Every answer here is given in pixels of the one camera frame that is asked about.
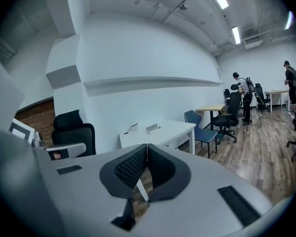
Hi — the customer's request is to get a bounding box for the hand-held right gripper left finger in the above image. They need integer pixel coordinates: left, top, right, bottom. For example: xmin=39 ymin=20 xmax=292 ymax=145
xmin=99 ymin=144 xmax=148 ymax=199

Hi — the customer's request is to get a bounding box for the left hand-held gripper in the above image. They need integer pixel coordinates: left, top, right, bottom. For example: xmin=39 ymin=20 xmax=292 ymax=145
xmin=9 ymin=117 xmax=87 ymax=161

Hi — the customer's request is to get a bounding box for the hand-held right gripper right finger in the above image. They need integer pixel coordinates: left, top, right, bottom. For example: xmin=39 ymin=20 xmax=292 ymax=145
xmin=147 ymin=143 xmax=192 ymax=203

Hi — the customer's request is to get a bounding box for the white rectangular table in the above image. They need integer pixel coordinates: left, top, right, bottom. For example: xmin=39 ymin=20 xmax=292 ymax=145
xmin=118 ymin=119 xmax=197 ymax=202

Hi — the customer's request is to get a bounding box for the black high-back office chair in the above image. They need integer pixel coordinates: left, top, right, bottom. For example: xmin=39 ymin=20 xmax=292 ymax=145
xmin=51 ymin=109 xmax=97 ymax=157

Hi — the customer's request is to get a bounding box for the blue plastic chair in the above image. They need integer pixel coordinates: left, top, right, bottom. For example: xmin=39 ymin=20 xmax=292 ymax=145
xmin=184 ymin=110 xmax=219 ymax=159

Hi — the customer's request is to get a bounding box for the light wooden top desk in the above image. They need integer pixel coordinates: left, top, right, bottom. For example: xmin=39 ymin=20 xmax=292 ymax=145
xmin=195 ymin=104 xmax=226 ymax=131

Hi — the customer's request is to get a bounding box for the small white table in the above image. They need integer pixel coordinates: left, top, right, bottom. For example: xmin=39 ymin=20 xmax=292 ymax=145
xmin=264 ymin=88 xmax=291 ymax=112

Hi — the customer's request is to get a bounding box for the white ceiling air conditioner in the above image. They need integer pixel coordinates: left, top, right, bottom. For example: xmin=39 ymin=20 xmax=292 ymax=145
xmin=244 ymin=39 xmax=263 ymax=50

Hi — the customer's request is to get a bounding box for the white floor cable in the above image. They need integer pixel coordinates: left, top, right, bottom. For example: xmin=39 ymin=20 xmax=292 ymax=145
xmin=251 ymin=114 xmax=295 ymax=126

